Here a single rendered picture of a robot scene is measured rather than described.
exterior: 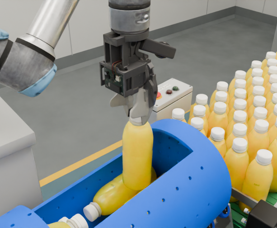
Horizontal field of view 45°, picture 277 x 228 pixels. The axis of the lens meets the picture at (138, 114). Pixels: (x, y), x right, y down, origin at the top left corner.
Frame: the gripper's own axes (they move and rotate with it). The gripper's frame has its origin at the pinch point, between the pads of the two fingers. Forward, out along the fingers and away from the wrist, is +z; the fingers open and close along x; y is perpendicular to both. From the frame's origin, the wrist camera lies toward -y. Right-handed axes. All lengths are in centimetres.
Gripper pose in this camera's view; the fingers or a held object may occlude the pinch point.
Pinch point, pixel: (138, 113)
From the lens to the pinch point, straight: 74.6
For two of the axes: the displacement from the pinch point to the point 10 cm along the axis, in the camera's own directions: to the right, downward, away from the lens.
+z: 0.0, 8.3, 5.5
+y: -7.0, 4.0, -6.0
